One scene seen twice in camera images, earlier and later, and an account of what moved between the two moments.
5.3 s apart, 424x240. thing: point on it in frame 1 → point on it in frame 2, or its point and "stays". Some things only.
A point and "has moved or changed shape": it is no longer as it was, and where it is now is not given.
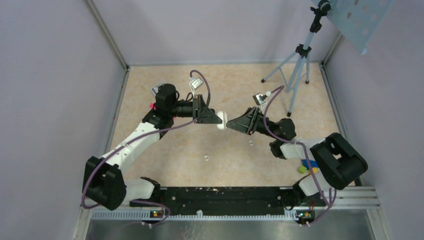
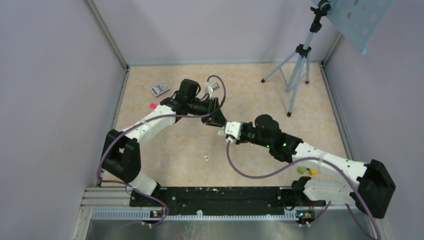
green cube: [302, 169] stays
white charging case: [223, 116] has moved or changed shape
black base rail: [215, 200] stays
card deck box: [155, 89] stays
